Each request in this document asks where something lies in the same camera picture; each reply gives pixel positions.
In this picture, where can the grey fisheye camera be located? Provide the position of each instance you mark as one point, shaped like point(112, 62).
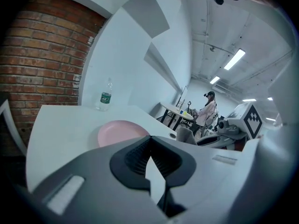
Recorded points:
point(227, 127)

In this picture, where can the round wooden table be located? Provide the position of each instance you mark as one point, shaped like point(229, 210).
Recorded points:
point(172, 108)

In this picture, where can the white table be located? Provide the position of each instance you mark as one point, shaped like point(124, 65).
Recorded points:
point(70, 129)

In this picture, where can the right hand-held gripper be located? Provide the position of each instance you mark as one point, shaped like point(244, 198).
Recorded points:
point(252, 122)

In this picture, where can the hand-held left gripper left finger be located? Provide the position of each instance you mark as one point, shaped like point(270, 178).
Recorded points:
point(93, 171)

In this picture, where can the clear water bottle green label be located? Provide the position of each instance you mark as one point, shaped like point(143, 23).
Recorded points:
point(104, 99)

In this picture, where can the white chair frame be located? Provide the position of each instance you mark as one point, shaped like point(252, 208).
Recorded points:
point(14, 129)

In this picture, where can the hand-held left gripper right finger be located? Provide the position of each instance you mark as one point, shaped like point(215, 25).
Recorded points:
point(210, 183)

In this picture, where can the white air conditioner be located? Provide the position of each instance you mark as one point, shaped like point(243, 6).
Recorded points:
point(222, 88)

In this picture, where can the big pink plate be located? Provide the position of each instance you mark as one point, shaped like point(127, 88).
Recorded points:
point(116, 132)

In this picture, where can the upright flat screen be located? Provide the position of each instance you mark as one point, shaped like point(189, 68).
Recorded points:
point(184, 97)

